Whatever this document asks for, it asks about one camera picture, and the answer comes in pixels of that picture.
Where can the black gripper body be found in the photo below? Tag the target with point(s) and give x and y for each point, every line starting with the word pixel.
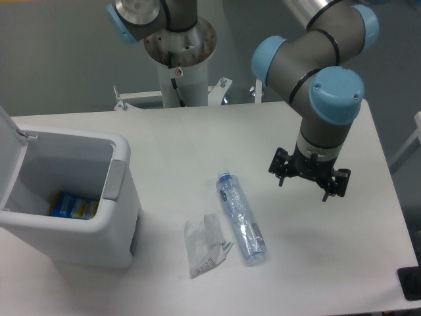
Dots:
pixel 311 168

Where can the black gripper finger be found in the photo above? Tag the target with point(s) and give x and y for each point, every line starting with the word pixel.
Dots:
pixel 334 183
pixel 282 166

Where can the clear plastic water bottle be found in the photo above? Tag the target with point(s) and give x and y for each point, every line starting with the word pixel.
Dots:
pixel 246 230

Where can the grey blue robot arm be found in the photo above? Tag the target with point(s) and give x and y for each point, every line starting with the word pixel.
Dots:
pixel 306 73

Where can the white plastic trash can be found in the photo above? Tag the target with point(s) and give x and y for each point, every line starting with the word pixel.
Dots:
pixel 37 162

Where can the crumpled white plastic wrapper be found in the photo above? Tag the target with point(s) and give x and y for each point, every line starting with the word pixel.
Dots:
pixel 205 244

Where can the black object at table edge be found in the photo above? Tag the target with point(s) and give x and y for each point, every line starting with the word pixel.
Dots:
pixel 409 278

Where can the blue yellow package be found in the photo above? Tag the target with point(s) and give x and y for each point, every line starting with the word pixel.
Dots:
pixel 72 206

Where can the white frame at right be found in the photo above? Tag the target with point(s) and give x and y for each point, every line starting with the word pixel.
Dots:
pixel 411 144

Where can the white metal base frame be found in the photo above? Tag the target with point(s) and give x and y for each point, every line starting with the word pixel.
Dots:
pixel 217 95

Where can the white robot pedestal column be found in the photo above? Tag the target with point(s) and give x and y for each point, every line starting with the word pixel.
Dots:
pixel 182 62

